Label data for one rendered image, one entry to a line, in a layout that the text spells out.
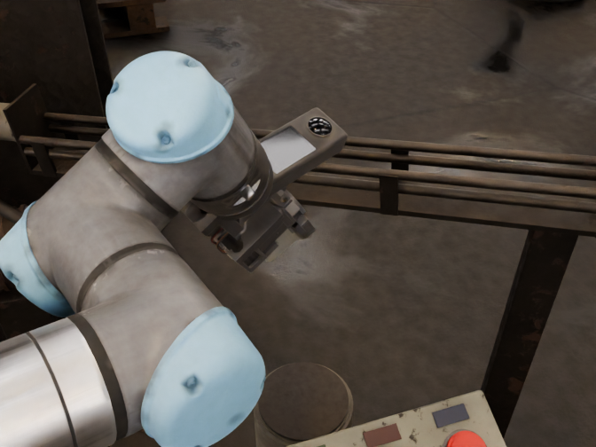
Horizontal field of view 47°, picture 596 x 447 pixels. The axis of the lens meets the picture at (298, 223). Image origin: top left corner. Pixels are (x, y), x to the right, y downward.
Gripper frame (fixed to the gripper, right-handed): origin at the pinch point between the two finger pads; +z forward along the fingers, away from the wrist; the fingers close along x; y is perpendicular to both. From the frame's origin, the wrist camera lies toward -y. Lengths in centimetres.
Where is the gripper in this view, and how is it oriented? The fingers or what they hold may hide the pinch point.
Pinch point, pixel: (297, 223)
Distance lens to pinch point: 76.8
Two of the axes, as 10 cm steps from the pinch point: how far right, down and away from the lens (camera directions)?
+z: 2.2, 2.8, 9.4
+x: 6.7, 6.5, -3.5
